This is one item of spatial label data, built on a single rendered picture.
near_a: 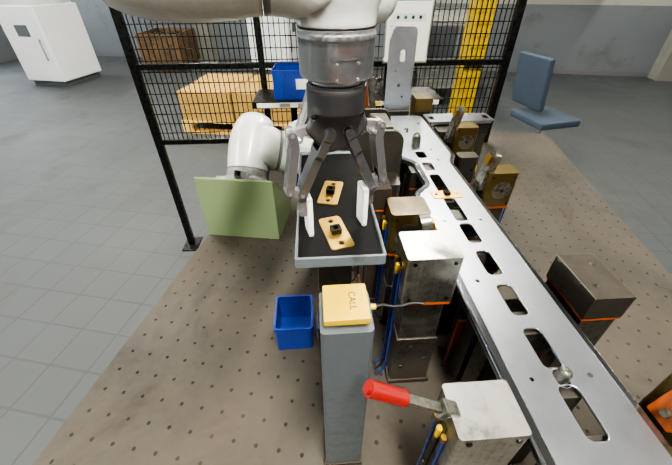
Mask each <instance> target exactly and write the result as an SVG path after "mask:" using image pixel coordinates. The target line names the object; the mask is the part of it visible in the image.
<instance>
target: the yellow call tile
mask: <svg viewBox="0 0 672 465"><path fill-rule="evenodd" d="M322 295H323V318H324V326H341V325H358V324H370V323H371V313H370V308H369V302H368V297H367V291H366V286H365V284H364V283H361V284H342V285H324V286H323V287H322Z"/></svg>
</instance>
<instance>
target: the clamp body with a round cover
mask: <svg viewBox="0 0 672 465"><path fill-rule="evenodd" d="M425 213H429V214H430V215H431V210H430V208H429V206H428V205H427V203H426V201H425V199H424V198H423V197H421V196H411V197H389V198H387V200H386V210H385V215H382V220H383V225H382V240H383V243H384V247H385V250H386V254H387V255H386V263H385V264H379V266H378V276H377V286H376V295H375V299H374V301H373V303H385V304H390V297H391V290H392V283H393V272H394V265H395V261H394V257H395V255H396V251H397V244H398V237H399V232H409V231H419V225H418V215H421V214H425ZM388 311H389V308H387V307H381V308H380V310H377V315H378V320H379V323H387V318H388Z"/></svg>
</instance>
